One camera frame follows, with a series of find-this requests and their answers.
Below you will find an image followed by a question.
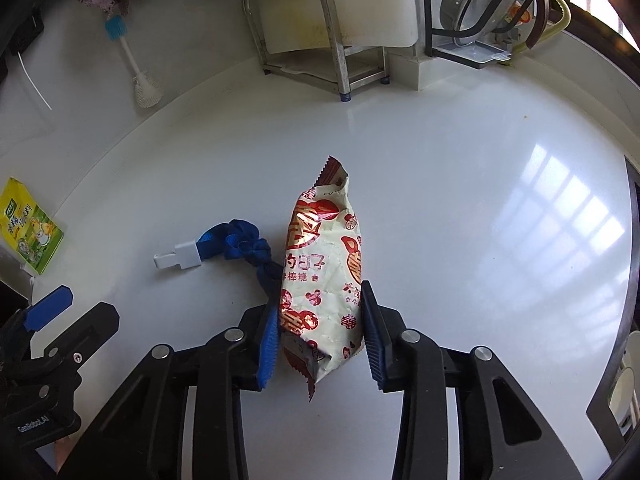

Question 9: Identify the yellow hose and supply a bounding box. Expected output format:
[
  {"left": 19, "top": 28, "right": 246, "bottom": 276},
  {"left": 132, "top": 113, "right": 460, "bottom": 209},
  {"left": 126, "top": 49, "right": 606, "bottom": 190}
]
[{"left": 515, "top": 0, "right": 572, "bottom": 53}]

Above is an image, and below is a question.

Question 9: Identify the black dish rack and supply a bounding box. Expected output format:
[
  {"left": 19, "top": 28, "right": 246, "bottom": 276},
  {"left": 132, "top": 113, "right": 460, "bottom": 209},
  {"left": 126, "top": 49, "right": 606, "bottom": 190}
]
[{"left": 419, "top": 0, "right": 513, "bottom": 68}]

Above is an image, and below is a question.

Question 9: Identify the steel board rack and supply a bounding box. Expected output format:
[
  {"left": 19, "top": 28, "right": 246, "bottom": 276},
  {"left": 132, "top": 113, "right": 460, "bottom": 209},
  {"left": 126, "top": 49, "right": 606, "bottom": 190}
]
[{"left": 241, "top": 0, "right": 391, "bottom": 103}]

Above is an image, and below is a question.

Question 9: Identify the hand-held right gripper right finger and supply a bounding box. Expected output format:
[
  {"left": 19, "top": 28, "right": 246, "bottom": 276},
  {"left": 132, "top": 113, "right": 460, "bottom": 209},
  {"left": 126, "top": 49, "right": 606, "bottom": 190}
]
[{"left": 360, "top": 280, "right": 583, "bottom": 480}]

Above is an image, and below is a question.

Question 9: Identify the white bottle brush blue grip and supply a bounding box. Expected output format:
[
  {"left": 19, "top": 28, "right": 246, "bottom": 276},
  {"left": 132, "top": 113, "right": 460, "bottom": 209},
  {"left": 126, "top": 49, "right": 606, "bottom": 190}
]
[{"left": 103, "top": 16, "right": 165, "bottom": 109}]

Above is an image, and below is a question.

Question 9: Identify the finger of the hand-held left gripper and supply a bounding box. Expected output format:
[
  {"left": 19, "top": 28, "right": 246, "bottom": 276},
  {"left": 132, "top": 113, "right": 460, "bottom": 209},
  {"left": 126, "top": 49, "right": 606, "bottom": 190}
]
[
  {"left": 0, "top": 285, "right": 75, "bottom": 356},
  {"left": 30, "top": 301, "right": 121, "bottom": 392}
]

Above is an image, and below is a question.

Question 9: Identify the white cable tie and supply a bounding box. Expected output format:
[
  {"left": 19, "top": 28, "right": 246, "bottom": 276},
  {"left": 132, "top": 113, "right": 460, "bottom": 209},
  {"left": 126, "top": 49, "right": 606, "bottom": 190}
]
[{"left": 17, "top": 51, "right": 52, "bottom": 111}]

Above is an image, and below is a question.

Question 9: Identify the brown rimmed pan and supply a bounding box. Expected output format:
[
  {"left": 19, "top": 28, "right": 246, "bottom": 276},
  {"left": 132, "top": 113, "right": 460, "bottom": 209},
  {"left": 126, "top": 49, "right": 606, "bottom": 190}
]
[{"left": 517, "top": 0, "right": 551, "bottom": 48}]

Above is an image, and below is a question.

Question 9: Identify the yellow seasoning pouch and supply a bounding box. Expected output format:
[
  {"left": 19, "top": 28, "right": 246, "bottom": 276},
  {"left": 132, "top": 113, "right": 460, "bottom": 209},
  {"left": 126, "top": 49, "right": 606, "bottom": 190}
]
[{"left": 0, "top": 176, "right": 66, "bottom": 276}]

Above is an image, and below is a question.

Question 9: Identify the blue braided strap white hook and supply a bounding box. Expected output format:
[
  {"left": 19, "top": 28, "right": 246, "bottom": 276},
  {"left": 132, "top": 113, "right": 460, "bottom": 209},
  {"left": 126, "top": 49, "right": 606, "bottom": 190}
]
[{"left": 152, "top": 218, "right": 281, "bottom": 311}]

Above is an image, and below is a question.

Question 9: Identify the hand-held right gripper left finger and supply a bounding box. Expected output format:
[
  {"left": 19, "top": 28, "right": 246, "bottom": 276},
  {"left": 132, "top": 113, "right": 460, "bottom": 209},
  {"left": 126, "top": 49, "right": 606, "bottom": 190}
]
[{"left": 57, "top": 290, "right": 281, "bottom": 480}]

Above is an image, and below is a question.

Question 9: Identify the red white snack packet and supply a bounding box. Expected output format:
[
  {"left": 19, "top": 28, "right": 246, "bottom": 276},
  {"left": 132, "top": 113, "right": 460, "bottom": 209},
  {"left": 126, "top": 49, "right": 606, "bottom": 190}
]
[{"left": 277, "top": 156, "right": 366, "bottom": 403}]

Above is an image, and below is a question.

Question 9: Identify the white cutting board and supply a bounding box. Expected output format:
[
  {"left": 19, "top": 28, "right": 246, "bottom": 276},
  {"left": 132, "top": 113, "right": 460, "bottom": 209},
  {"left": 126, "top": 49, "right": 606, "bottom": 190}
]
[{"left": 247, "top": 0, "right": 418, "bottom": 48}]

